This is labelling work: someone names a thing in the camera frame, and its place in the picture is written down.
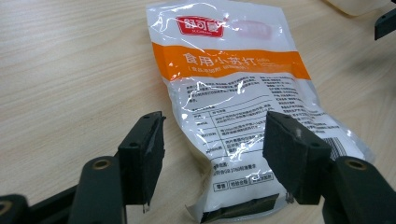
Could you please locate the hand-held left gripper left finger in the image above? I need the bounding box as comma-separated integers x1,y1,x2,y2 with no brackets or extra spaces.
67,110,167,224

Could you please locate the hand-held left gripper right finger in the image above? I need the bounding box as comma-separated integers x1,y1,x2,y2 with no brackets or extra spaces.
262,110,396,224

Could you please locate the white orange-banded powder bag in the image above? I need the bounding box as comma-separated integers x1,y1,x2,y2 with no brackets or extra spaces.
145,0,376,224

